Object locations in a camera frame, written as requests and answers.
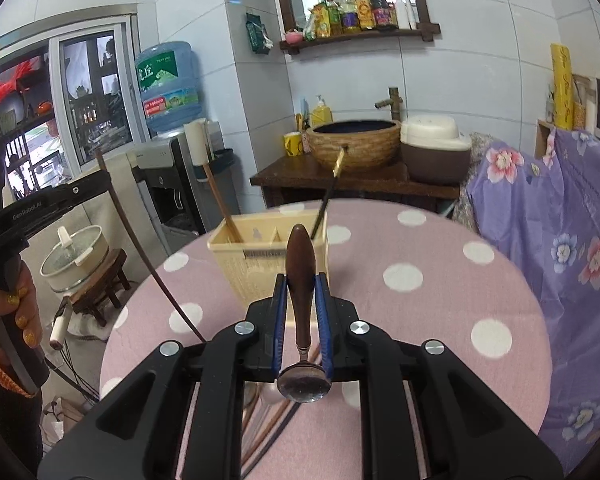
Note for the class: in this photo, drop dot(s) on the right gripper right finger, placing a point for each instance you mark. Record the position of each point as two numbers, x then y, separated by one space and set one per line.
334 317

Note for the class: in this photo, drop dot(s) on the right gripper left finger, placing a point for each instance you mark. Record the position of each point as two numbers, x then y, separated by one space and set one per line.
264 356

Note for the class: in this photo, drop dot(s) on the wooden handled metal spoon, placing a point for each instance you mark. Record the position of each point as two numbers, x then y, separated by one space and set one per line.
306 380

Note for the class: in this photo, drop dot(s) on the black gold-banded chopstick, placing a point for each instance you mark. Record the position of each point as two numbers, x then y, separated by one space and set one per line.
336 173

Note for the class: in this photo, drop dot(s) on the black chopstick on table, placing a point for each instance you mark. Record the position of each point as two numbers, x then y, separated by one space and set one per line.
271 439

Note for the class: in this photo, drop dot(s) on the white pot with lid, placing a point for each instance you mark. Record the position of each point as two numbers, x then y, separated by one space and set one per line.
74 259

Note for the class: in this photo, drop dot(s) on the pink polka dot tablecloth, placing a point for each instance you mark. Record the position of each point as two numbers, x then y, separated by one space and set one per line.
414 274

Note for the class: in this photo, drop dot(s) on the cream plastic utensil basket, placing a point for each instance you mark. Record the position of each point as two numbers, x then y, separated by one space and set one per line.
251 266

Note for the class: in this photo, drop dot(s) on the small wooden stool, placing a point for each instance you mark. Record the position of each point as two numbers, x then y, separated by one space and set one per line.
103 284

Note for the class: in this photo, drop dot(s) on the dark wooden cabinet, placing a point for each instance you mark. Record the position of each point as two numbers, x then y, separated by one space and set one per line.
297 179

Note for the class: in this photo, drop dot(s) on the woven brown basin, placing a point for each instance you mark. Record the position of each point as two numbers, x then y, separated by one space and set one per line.
370 143

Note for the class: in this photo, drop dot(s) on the grey water dispenser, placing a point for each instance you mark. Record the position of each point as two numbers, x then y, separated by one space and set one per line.
176 192

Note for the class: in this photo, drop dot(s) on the yellow mug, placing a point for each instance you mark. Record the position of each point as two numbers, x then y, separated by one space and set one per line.
293 144

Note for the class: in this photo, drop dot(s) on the white brown rice cooker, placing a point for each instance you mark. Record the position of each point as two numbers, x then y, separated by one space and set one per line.
434 150

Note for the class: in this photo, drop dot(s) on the yellow soap dispenser bottle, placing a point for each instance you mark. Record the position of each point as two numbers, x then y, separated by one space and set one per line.
321 114

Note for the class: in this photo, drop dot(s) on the rolled white paper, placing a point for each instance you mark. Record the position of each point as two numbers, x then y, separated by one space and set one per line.
196 137

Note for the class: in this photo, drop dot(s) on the bronze faucet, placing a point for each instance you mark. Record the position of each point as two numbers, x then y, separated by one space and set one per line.
394 102

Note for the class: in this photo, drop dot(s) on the blue water jug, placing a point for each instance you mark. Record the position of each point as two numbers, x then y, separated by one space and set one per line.
169 82

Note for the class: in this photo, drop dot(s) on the purple floral cloth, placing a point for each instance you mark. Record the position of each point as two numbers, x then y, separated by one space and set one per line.
543 213

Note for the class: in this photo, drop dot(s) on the green hanging bag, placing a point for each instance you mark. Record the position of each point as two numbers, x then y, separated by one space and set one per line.
259 41

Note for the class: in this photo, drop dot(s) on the pink small bowl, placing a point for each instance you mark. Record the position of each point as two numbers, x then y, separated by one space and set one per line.
293 37

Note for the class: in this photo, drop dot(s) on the yellow seasoning packet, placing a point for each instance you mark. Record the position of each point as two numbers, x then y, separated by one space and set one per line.
321 21

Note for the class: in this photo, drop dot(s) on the purple label oil bottle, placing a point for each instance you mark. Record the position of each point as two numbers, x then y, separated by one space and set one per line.
349 18

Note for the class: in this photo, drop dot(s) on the yellow label oil bottle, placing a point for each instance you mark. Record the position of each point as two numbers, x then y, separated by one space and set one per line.
365 14

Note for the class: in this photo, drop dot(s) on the dark soy sauce bottle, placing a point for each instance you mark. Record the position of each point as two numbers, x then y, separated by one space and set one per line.
384 14

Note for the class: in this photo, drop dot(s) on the yellow paper roll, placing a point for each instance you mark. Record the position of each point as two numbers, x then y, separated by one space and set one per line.
563 93

